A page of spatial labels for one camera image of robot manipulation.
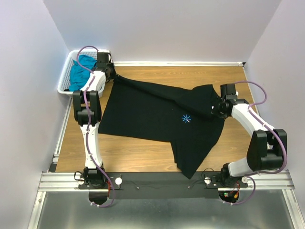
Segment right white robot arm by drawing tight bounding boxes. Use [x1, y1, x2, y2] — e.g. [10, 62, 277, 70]
[212, 83, 287, 187]

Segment white plastic basket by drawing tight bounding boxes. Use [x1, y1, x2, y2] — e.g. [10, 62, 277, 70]
[57, 48, 98, 97]

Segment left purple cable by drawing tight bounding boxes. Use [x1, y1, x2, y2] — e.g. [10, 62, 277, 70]
[76, 45, 116, 208]

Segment black t shirt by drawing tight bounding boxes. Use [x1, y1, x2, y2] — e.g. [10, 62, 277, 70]
[98, 76, 224, 178]

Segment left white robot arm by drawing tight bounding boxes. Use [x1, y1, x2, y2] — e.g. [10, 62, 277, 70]
[69, 50, 115, 188]

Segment blue t shirt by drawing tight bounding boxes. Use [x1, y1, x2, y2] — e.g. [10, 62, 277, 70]
[69, 55, 97, 92]

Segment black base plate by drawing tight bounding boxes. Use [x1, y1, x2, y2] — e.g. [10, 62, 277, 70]
[77, 171, 248, 200]

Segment aluminium rail frame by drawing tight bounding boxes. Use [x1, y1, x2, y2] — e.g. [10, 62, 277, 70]
[27, 96, 305, 229]

